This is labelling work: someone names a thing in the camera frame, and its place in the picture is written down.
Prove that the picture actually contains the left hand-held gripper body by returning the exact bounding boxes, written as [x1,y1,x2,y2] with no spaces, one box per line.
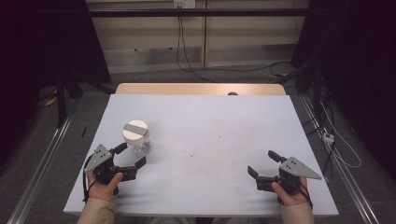
[84,143,138,188]

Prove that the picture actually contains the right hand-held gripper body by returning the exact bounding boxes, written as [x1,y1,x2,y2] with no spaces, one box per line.
[255,156,322,197]

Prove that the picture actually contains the clear glass jar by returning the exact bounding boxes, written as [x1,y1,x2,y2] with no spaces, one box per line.
[132,138,152,156]

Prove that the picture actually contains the person's right hand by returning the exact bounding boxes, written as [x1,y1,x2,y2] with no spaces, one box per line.
[271,176,310,207]

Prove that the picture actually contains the person's left hand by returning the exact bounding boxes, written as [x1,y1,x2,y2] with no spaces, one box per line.
[86,171,125,203]

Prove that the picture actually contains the black metal stand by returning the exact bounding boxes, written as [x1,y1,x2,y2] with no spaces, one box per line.
[274,60,325,126]
[54,69,117,129]

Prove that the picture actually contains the white table cover sheet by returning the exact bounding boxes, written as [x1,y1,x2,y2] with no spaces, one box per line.
[63,93,340,217]

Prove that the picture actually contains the wooden table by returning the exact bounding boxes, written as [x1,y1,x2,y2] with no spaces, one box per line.
[115,82,287,96]

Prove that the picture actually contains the black curtain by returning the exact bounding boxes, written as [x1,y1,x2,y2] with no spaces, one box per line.
[290,0,396,181]
[0,0,112,169]

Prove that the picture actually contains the black horizontal bar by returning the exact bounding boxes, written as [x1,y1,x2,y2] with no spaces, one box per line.
[87,8,312,18]

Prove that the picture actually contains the right hand-held gripper black cable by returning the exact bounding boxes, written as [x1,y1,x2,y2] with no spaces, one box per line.
[298,181,314,210]

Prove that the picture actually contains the hand-held gripper black cable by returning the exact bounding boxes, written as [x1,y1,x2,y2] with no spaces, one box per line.
[298,181,314,210]
[81,154,95,203]

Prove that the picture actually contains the black floor cable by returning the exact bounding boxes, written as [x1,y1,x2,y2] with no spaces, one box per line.
[321,142,336,177]

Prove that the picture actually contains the left hand-held gripper black cable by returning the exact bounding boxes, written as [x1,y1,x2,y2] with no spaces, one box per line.
[81,154,95,203]

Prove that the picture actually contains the white floor cable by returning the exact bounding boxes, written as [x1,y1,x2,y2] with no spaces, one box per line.
[319,102,362,170]

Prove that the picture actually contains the aluminium floor rail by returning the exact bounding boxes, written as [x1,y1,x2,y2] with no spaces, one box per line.
[6,114,75,224]
[299,93,381,224]

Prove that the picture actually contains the black wall cable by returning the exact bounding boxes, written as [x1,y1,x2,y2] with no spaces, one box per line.
[176,15,219,84]
[179,15,292,75]

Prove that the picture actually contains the white wall outlet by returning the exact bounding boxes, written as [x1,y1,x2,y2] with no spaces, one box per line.
[173,0,196,9]

